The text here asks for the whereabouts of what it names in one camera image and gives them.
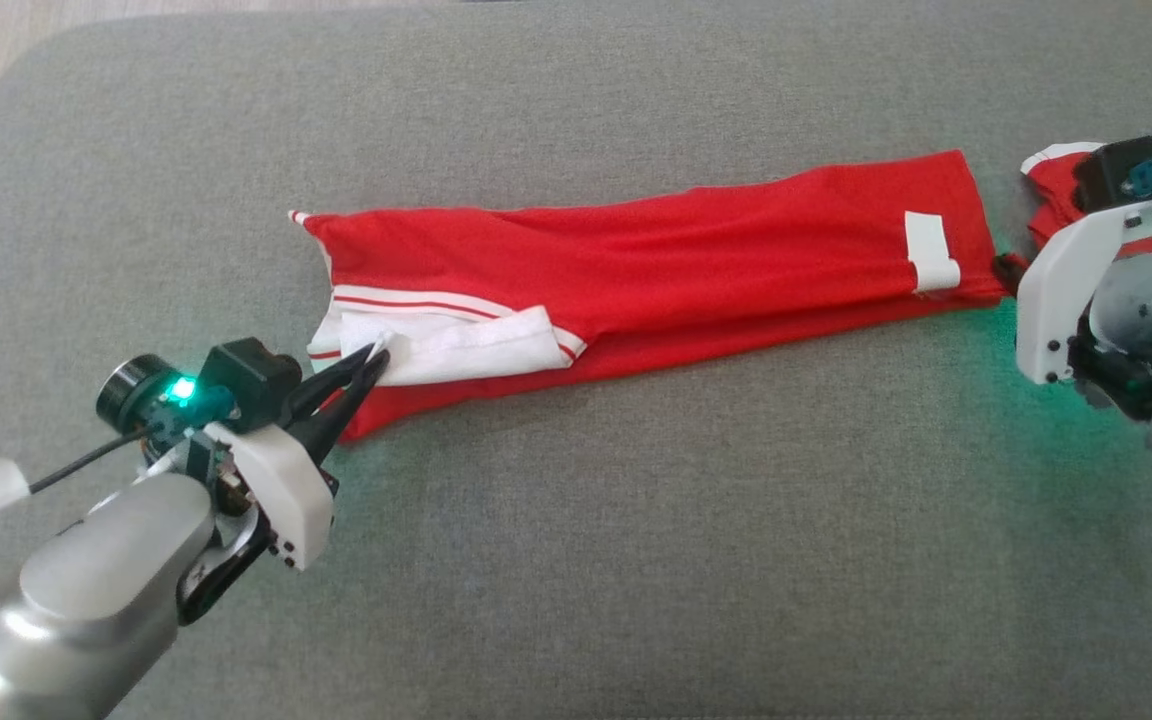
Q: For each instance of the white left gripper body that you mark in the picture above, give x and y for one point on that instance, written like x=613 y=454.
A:
x=276 y=490

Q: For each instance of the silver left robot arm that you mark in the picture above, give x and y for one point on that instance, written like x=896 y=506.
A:
x=86 y=590

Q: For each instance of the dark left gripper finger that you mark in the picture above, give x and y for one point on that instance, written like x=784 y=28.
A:
x=341 y=415
x=326 y=380

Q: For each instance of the red basketball shorts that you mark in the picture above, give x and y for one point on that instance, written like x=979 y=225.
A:
x=1051 y=200

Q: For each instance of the red white basketball jersey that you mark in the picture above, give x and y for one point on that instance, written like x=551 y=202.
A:
x=686 y=260

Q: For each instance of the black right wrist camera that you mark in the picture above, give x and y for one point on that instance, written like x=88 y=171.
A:
x=1106 y=175

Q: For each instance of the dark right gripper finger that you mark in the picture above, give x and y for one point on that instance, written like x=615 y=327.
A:
x=1012 y=273

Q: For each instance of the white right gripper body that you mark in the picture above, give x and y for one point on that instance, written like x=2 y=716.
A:
x=1056 y=300

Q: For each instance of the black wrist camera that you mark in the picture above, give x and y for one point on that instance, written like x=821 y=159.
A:
x=251 y=380
x=1106 y=175

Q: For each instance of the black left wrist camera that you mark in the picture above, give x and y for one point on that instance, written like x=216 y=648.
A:
x=251 y=380

